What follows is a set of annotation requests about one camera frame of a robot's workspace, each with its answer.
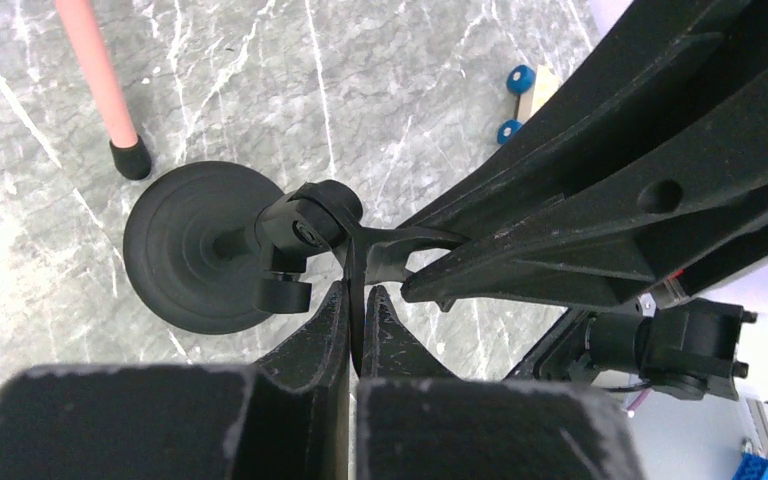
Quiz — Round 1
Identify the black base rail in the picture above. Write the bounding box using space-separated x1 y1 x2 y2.
504 309 598 384

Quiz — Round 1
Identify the white blue toy block car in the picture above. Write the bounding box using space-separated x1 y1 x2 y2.
496 65 561 145

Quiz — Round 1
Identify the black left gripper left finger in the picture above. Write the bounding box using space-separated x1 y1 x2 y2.
0 281 350 479

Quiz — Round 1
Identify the pink music stand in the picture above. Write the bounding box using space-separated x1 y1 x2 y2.
55 0 152 180

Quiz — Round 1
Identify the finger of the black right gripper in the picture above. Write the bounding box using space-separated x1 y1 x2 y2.
401 1 768 311

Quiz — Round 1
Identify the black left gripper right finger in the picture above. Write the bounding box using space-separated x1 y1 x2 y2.
356 286 645 479

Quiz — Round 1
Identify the black round-base mic stand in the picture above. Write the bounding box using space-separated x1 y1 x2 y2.
123 161 465 369

